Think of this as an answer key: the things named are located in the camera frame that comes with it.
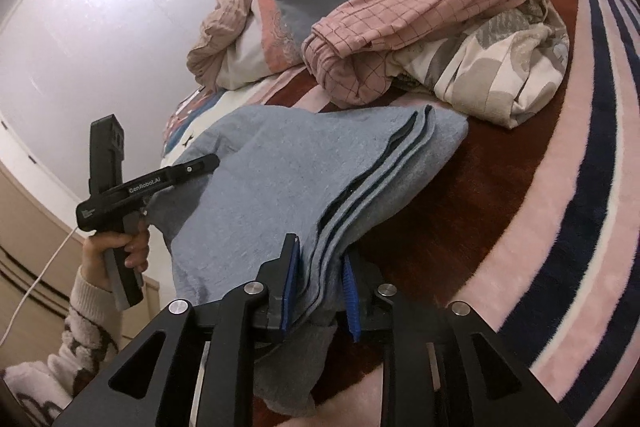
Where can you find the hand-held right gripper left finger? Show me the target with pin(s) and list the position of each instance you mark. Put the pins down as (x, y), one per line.
(290, 279)

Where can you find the beige crumpled cloth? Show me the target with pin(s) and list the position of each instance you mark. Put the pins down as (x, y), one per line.
(225, 32)

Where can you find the striped plush blanket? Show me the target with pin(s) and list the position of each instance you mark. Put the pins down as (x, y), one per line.
(500, 207)

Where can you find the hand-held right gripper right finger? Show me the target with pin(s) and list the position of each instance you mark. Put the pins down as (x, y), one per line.
(351, 297)

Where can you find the person's left hand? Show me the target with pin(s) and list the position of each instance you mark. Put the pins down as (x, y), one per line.
(95, 262)

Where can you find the grey patterned white cloth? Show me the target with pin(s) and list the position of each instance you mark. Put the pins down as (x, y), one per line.
(500, 57)

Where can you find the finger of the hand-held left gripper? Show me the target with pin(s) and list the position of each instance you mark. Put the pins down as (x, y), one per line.
(197, 166)

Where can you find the grey pants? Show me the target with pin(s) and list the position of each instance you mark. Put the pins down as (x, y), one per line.
(260, 187)

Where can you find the person's left forearm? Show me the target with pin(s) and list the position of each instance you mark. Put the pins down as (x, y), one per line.
(85, 332)

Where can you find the pink checked cloth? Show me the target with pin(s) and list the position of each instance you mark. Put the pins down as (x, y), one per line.
(400, 17)

